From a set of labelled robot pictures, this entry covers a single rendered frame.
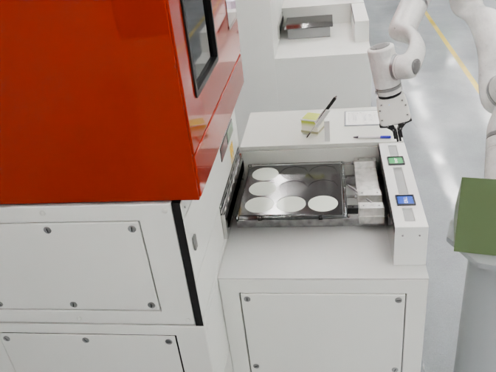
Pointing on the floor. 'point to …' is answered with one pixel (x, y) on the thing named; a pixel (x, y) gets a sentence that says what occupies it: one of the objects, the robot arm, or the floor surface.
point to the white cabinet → (325, 325)
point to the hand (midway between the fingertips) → (398, 134)
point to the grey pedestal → (477, 314)
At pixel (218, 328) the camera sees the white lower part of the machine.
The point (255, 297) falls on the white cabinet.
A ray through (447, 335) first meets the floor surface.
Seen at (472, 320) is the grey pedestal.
